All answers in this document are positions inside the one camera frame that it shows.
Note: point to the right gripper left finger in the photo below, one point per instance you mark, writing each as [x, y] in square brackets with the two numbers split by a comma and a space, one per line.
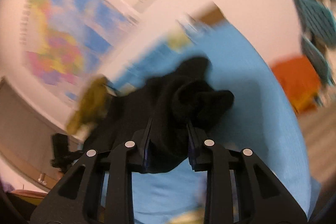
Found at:
[76, 197]

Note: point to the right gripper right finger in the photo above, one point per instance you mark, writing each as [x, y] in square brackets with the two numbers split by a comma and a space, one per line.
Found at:
[262, 198]

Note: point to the black coat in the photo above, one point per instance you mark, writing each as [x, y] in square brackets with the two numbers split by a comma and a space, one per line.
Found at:
[165, 105]

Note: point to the grey door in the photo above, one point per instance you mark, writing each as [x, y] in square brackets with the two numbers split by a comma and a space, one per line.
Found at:
[26, 141]

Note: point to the olive green garment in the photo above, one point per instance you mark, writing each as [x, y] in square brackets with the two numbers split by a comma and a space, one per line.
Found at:
[91, 108]

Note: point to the blue floral bed sheet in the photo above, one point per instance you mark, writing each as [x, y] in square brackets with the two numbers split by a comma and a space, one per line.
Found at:
[261, 119]

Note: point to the orange cushion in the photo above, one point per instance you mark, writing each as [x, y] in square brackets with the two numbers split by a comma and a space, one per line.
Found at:
[299, 81]

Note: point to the brown cardboard headboard piece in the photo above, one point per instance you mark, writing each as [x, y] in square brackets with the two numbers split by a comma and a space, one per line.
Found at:
[210, 15]

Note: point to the teal perforated storage rack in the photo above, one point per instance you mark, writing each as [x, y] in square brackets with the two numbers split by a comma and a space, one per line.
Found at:
[317, 18]

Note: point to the colourful wall map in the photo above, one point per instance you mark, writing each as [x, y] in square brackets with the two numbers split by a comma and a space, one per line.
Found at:
[66, 41]

